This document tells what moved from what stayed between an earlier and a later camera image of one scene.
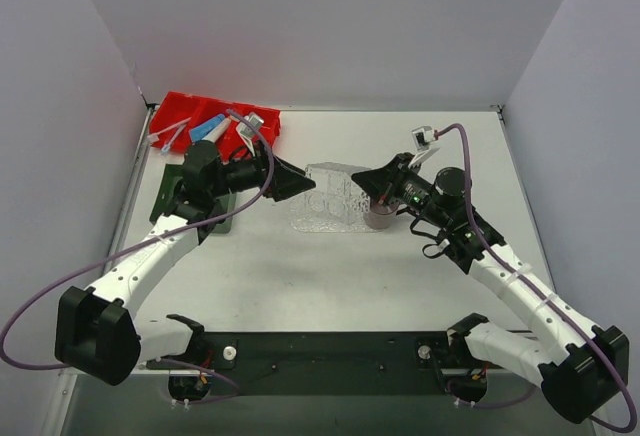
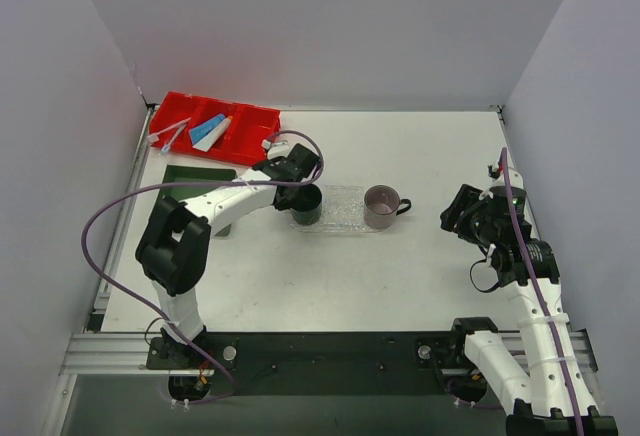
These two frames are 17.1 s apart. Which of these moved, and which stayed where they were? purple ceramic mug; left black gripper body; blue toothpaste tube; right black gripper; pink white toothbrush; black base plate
Moved: right black gripper; left black gripper body
Stayed: blue toothpaste tube; pink white toothbrush; purple ceramic mug; black base plate
